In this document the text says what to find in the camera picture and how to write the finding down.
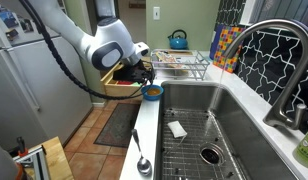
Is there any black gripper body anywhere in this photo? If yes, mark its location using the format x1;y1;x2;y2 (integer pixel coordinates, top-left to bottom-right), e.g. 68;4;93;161
113;65;153;83

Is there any blue bowl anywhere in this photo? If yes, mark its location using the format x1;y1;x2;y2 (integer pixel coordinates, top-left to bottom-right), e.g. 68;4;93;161
141;84;164;101

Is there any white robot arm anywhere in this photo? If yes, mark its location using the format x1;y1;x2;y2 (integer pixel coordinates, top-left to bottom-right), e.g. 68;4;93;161
29;0;153;83

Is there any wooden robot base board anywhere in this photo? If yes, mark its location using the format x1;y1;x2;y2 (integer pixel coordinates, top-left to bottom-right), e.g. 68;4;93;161
41;137;74;180

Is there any white sponge in sink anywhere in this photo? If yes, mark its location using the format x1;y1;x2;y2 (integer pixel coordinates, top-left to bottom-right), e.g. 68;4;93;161
167;121;187;138

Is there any stainless steel sink basin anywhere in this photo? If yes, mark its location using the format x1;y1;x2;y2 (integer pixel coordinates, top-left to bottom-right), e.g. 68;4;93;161
154;82;297;180

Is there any open wooden drawer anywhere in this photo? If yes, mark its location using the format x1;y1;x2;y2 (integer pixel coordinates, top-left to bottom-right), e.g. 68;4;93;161
100;63;144;100

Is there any metal dish drying rack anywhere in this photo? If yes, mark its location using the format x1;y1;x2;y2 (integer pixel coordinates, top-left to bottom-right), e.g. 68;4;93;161
151;49;210;80

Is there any teal kettle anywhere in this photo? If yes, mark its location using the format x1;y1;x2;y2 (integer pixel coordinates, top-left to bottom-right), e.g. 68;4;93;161
168;29;188;50

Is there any dark patterned floor rug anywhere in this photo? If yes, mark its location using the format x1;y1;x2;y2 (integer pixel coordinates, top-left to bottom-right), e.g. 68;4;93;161
94;103;140;148

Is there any silver metal spoon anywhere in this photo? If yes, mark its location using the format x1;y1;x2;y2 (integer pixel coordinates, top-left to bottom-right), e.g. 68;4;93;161
131;129;152;176

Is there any white refrigerator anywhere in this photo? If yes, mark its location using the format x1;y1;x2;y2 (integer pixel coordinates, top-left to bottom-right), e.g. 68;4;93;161
0;5;92;150

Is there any brushed steel faucet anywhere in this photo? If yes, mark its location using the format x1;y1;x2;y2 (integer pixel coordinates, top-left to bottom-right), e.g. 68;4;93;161
223;18;308;130

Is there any green soap bottle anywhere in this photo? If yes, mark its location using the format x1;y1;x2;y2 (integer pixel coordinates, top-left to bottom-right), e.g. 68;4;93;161
293;132;308;168

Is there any white light switch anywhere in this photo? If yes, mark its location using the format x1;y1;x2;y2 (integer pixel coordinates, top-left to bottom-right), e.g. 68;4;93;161
153;7;160;20

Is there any wire sink bottom grid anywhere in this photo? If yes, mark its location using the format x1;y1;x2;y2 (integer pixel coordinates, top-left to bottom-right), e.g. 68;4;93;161
156;108;247;180

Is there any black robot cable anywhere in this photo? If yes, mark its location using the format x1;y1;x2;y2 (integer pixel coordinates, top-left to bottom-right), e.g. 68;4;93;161
17;0;152;101

